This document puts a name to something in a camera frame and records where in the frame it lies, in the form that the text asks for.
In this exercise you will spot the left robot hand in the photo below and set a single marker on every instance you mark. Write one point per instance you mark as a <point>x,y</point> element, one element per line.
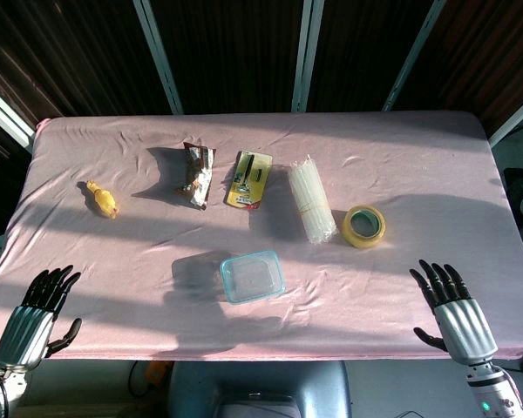
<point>26,328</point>

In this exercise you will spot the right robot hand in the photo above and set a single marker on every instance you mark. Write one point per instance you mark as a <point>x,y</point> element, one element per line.
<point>462,322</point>

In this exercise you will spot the clear plastic container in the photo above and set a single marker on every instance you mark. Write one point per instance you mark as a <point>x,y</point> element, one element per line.
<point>253,276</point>

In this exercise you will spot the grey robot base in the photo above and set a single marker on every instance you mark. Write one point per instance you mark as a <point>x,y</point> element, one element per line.
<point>257,389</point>

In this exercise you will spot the yellow tape roll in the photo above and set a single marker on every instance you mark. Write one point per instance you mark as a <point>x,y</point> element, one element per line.
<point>364,226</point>

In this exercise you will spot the yellow rubber chicken toy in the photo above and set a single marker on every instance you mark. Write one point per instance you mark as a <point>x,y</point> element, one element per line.
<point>102,199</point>

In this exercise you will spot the bundle of clear straws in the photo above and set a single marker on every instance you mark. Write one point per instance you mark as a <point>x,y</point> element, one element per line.
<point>310,200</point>

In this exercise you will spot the brown snack wrapper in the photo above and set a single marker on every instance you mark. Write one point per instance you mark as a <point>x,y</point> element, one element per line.
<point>197,176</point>

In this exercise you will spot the pink tablecloth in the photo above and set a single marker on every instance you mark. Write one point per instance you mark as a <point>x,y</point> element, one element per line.
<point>261,183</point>

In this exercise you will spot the yellow razor blister pack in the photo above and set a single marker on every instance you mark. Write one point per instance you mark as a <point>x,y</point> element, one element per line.
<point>248,180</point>

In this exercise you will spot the white metal frame post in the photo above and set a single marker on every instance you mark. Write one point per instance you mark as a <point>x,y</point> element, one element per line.
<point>514,117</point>
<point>6,117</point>
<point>307,54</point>
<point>412,54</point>
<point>159,54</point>

